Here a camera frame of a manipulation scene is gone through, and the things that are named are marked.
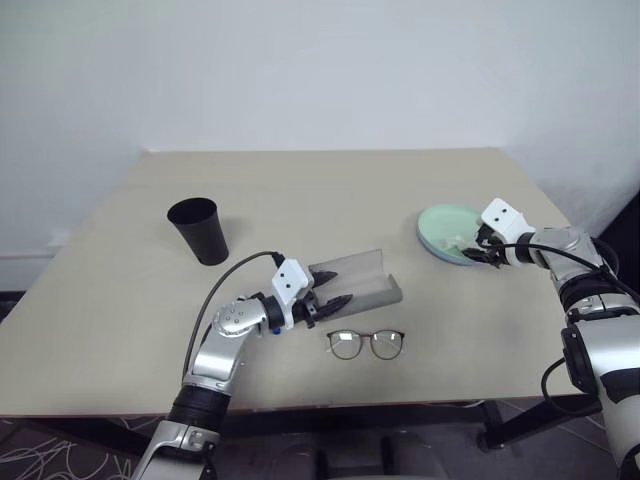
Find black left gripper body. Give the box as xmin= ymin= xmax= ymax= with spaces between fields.
xmin=293 ymin=269 xmax=324 ymax=329

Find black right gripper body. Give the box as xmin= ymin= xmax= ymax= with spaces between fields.
xmin=479 ymin=231 xmax=508 ymax=271

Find green plate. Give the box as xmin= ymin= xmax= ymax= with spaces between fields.
xmin=417 ymin=202 xmax=489 ymax=262

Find grey open glasses case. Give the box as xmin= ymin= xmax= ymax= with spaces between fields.
xmin=304 ymin=248 xmax=404 ymax=321

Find black plastic cup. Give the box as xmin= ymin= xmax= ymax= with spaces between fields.
xmin=166 ymin=197 xmax=231 ymax=267

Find blue plate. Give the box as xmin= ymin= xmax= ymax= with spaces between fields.
xmin=415 ymin=224 xmax=482 ymax=269

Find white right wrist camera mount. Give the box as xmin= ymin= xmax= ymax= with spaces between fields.
xmin=480 ymin=198 xmax=537 ymax=247

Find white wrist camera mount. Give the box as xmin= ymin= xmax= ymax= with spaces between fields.
xmin=271 ymin=256 xmax=314 ymax=329
xmin=480 ymin=198 xmax=537 ymax=247

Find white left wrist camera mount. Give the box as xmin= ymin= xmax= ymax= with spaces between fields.
xmin=271 ymin=256 xmax=314 ymax=329

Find brown round-frame glasses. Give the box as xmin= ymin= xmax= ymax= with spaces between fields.
xmin=326 ymin=328 xmax=408 ymax=362

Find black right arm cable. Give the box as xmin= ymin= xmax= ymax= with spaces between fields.
xmin=487 ymin=239 xmax=640 ymax=416

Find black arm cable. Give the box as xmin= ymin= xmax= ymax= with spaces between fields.
xmin=182 ymin=249 xmax=286 ymax=376
xmin=487 ymin=239 xmax=640 ymax=416

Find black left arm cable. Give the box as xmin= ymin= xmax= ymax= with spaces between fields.
xmin=182 ymin=249 xmax=286 ymax=376

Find black table leg frame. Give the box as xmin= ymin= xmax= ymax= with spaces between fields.
xmin=477 ymin=396 xmax=601 ymax=454

